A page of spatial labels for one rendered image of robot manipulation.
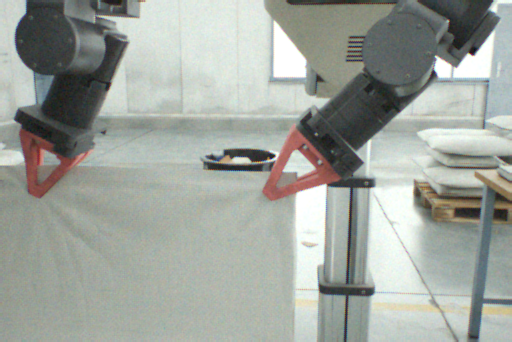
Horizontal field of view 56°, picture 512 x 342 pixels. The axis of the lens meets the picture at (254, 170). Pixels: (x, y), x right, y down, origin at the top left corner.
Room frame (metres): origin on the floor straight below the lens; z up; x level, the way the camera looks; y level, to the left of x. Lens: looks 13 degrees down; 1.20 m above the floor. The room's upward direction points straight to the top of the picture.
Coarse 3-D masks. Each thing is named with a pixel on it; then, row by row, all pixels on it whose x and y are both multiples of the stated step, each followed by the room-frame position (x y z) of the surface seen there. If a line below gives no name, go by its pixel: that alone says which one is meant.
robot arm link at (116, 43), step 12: (96, 24) 0.49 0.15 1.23; (108, 24) 0.52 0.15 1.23; (108, 36) 0.50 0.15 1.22; (120, 36) 0.52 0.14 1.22; (108, 48) 0.50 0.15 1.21; (120, 48) 0.51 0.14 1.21; (108, 60) 0.51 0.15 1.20; (120, 60) 0.52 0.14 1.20; (96, 72) 0.50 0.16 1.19; (108, 72) 0.51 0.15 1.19
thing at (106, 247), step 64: (0, 192) 0.53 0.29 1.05; (64, 192) 0.53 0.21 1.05; (128, 192) 0.51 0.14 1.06; (192, 192) 0.50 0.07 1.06; (256, 192) 0.49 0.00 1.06; (0, 256) 0.53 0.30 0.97; (64, 256) 0.53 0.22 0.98; (128, 256) 0.51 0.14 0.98; (192, 256) 0.50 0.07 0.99; (256, 256) 0.49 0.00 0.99; (0, 320) 0.53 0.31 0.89; (64, 320) 0.53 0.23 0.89; (128, 320) 0.52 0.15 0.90; (192, 320) 0.50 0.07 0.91; (256, 320) 0.49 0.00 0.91
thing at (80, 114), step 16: (64, 80) 0.50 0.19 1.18; (80, 80) 0.51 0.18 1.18; (96, 80) 0.51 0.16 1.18; (48, 96) 0.51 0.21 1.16; (64, 96) 0.50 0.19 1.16; (80, 96) 0.50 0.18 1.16; (96, 96) 0.51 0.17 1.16; (16, 112) 0.48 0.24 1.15; (32, 112) 0.49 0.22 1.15; (48, 112) 0.50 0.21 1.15; (64, 112) 0.50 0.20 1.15; (80, 112) 0.50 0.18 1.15; (96, 112) 0.52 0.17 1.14; (48, 128) 0.48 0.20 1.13; (64, 128) 0.49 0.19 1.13; (80, 128) 0.51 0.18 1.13; (96, 128) 0.54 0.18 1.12; (64, 144) 0.48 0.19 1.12
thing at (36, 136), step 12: (24, 132) 0.50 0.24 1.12; (36, 132) 0.50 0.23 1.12; (48, 132) 0.51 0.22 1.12; (24, 144) 0.51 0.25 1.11; (36, 144) 0.51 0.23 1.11; (48, 144) 0.50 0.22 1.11; (24, 156) 0.51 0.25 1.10; (36, 156) 0.52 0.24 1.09; (60, 156) 0.50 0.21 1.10; (36, 168) 0.52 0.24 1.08; (60, 168) 0.51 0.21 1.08; (36, 180) 0.52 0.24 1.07; (48, 180) 0.52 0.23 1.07; (36, 192) 0.52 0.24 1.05
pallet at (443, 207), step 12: (420, 180) 4.23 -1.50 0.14; (420, 192) 4.22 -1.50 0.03; (432, 192) 3.84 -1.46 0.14; (432, 204) 3.59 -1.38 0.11; (444, 204) 3.50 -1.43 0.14; (456, 204) 3.49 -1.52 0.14; (468, 204) 3.49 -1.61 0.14; (480, 204) 3.49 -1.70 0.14; (504, 204) 3.48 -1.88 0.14; (432, 216) 3.56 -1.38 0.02; (444, 216) 3.50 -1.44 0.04; (456, 216) 3.58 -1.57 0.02; (504, 216) 3.50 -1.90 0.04
